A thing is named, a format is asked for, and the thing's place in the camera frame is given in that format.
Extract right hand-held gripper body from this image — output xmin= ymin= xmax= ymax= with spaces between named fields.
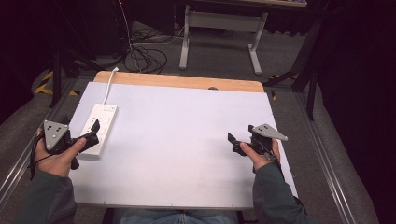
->
xmin=233 ymin=123 xmax=290 ymax=163

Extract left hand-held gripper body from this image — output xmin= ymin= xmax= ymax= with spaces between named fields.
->
xmin=42 ymin=115 xmax=92 ymax=171

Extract person's right hand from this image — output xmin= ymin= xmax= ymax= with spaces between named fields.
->
xmin=239 ymin=138 xmax=282 ymax=172

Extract person's left hand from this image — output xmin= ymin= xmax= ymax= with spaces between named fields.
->
xmin=33 ymin=127 xmax=89 ymax=178

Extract white power strip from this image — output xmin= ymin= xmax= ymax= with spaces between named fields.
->
xmin=76 ymin=103 xmax=119 ymax=161

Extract yellow black floor tape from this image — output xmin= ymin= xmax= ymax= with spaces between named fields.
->
xmin=33 ymin=70 xmax=80 ymax=97

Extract white table board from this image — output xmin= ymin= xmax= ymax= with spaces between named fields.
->
xmin=68 ymin=81 xmax=299 ymax=210

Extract dark metal stand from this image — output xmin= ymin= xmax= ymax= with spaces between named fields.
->
xmin=262 ymin=12 xmax=325 ymax=121
xmin=46 ymin=0 xmax=106 ymax=108

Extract person's legs in jeans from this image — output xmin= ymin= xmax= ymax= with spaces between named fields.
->
xmin=112 ymin=208 xmax=240 ymax=224

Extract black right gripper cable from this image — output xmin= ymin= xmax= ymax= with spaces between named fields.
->
xmin=263 ymin=147 xmax=285 ymax=180

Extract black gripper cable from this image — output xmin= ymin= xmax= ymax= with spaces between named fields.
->
xmin=28 ymin=133 xmax=52 ymax=181
xmin=263 ymin=147 xmax=285 ymax=180

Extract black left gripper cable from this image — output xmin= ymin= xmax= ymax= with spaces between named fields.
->
xmin=28 ymin=133 xmax=52 ymax=181

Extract grey metal rail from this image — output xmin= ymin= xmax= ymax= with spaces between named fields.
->
xmin=0 ymin=77 xmax=78 ymax=203
xmin=295 ymin=91 xmax=358 ymax=224

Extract white power strip cable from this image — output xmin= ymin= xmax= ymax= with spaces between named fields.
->
xmin=102 ymin=66 xmax=120 ymax=105

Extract black floor cables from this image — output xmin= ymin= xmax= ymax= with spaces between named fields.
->
xmin=121 ymin=26 xmax=169 ymax=75

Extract white metal desk frame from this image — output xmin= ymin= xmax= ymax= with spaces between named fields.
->
xmin=178 ymin=4 xmax=269 ymax=77

